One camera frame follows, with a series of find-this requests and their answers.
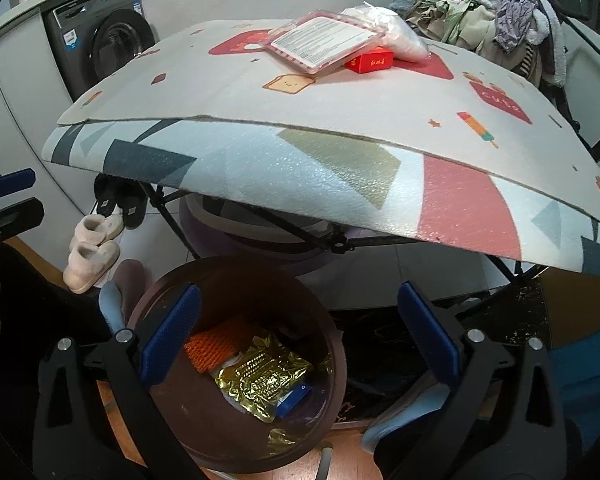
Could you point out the clear pink-edged flat packet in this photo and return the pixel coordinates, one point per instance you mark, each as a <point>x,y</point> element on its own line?
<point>320,40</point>

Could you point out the pile of clothes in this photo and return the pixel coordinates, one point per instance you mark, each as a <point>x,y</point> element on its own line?
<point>480,10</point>

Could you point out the light blue slipper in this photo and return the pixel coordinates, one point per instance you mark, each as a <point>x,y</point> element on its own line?
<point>111,305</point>
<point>395,425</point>

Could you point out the black folding table frame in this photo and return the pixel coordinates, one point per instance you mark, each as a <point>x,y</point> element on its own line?
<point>337,247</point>

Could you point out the grey washing machine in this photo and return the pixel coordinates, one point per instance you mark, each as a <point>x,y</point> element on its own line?
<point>115,40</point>

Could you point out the brown round trash bin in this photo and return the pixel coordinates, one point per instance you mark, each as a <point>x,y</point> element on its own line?
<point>190,410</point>

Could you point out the cream plush slipper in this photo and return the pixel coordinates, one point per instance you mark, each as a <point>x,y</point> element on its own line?
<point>95,232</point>
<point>90,267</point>

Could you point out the dark cloth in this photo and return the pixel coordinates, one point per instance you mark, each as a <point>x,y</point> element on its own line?
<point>40,290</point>

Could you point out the blue printed cardboard box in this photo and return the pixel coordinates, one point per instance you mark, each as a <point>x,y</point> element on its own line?
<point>292,400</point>

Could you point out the orange foam fruit net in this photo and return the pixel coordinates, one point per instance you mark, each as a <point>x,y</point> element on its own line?
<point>215,347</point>

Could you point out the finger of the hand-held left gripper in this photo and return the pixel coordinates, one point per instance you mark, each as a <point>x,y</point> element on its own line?
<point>15,220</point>
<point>10,181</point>

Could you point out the blue cloth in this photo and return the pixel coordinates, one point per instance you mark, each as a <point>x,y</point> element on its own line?
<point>585,390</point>

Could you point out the white plastic tube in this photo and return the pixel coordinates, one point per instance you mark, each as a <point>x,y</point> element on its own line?
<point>325,462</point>

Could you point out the small red box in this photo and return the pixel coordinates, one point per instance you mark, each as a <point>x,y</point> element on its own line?
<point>370,62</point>

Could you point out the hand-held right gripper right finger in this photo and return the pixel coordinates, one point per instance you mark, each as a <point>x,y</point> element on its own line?
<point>427,335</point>

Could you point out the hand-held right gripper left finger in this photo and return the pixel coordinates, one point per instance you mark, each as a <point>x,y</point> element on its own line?
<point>170,335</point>

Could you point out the white plastic bag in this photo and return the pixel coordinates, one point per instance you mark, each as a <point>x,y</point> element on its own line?
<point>405,40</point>

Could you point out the black slipper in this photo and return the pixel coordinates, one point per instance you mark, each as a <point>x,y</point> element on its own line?
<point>134,207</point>
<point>105,197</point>

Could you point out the gold foil wrapper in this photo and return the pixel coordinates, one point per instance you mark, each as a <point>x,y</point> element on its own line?
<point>260,375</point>

